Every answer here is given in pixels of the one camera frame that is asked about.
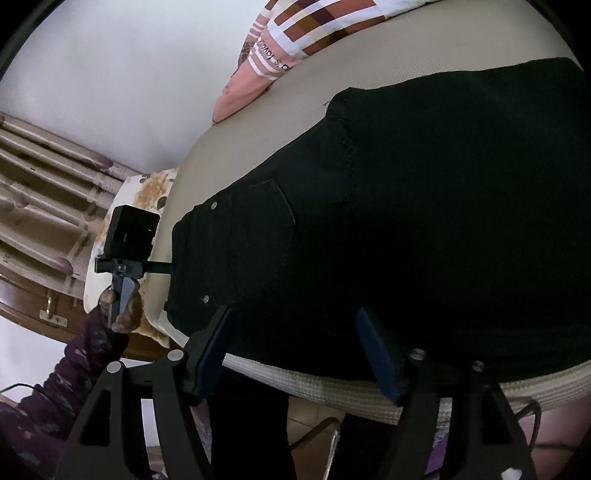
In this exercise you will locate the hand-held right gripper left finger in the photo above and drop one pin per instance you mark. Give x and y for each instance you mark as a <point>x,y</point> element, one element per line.
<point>214,355</point>

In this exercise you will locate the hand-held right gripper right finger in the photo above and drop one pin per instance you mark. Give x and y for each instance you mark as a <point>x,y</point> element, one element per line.
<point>376,353</point>

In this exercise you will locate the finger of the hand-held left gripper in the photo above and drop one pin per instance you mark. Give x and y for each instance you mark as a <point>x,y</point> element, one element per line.
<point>157,266</point>

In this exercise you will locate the black pants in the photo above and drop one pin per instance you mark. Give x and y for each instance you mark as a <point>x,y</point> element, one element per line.
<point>415,207</point>

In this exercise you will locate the person's left forearm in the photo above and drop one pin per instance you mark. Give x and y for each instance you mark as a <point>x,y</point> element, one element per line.
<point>69,383</point>

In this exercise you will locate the person's left hand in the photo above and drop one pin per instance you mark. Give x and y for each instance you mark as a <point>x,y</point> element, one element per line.
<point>131,318</point>

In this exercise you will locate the floral bed sheet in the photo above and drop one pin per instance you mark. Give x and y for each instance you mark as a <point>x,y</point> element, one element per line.
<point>152,184</point>

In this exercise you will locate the wooden bed headboard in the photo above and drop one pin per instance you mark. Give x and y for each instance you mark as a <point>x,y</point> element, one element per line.
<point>46,184</point>

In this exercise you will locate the brass latch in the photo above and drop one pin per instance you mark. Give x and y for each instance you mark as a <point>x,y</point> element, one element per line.
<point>51,314</point>

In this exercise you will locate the beige bed cover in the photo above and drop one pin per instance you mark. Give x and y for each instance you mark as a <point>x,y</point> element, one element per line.
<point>277,115</point>

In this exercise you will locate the pink patterned blanket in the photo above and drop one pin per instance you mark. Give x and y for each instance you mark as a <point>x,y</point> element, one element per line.
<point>258,78</point>

